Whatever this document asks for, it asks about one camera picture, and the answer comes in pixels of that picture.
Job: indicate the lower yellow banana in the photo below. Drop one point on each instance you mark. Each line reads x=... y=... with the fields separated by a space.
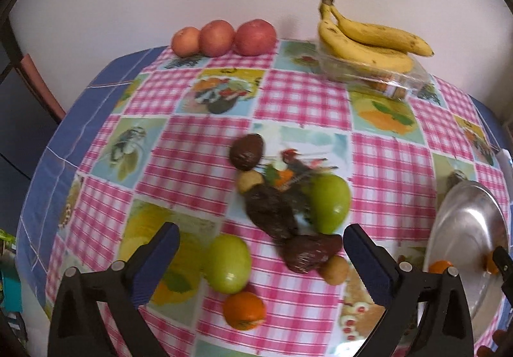
x=345 y=48

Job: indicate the orange tangerine in bowl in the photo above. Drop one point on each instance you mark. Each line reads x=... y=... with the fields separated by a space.
x=439 y=267

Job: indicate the upper yellow banana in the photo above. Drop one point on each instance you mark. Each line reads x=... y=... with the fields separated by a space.
x=380 y=35

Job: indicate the small yellow-brown round fruit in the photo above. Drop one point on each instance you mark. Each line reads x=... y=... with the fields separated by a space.
x=247 y=179

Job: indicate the yellow banana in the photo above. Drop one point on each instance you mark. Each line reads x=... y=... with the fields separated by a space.
x=345 y=48
x=380 y=35

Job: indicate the clear plastic clamshell container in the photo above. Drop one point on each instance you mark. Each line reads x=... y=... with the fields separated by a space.
x=365 y=78

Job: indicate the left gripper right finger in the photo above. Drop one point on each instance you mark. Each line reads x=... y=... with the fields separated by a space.
x=445 y=326

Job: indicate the long dark wrinkled avocado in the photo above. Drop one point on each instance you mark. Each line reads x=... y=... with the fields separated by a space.
x=268 y=210

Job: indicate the small pale red apple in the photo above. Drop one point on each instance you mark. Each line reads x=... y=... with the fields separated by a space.
x=185 y=42

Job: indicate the middle red apple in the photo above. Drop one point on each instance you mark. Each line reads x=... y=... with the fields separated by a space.
x=216 y=38

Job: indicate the wooden chair frame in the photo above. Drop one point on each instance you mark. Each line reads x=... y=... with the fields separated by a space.
x=25 y=67

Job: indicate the round steel bowl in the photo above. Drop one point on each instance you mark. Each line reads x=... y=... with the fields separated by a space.
x=469 y=224

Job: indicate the person's left hand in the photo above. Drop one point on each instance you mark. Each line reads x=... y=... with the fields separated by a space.
x=499 y=337

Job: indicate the dark avocado lower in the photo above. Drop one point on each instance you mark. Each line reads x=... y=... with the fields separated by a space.
x=304 y=253

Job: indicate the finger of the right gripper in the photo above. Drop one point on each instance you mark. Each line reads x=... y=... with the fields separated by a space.
x=504 y=263

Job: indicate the round dark avocado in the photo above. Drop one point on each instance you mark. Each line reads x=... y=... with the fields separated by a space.
x=246 y=152

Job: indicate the orange tangerine on table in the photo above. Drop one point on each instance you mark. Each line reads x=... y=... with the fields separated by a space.
x=244 y=311

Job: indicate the fruit-pattern pink checkered tablecloth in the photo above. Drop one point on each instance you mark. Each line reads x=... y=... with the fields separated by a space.
x=148 y=142

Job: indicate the green apple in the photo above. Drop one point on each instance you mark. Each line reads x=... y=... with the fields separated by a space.
x=329 y=199
x=227 y=264

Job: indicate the large red apple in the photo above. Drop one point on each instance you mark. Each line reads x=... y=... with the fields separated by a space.
x=255 y=38

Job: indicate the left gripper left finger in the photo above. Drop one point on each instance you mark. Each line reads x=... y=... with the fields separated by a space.
x=77 y=328

